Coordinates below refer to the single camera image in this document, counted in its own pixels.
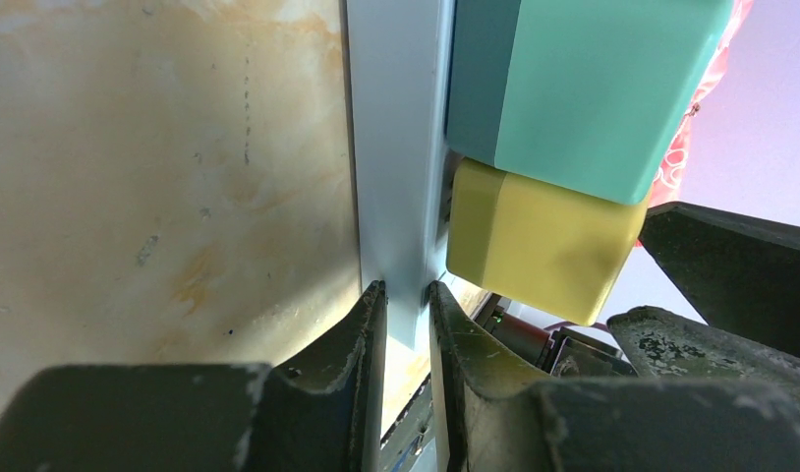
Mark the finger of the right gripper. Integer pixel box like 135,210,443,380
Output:
606,306,800,411
639,202,800,358

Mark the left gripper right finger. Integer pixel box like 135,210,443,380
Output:
429,281,800,471

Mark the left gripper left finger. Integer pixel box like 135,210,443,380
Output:
0,281,387,471

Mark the yellow charger plug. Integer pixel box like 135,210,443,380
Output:
446,158,649,325

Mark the light blue power strip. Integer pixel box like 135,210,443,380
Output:
347,1,454,352

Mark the red patterned plastic bag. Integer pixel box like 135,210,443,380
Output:
649,0,754,207

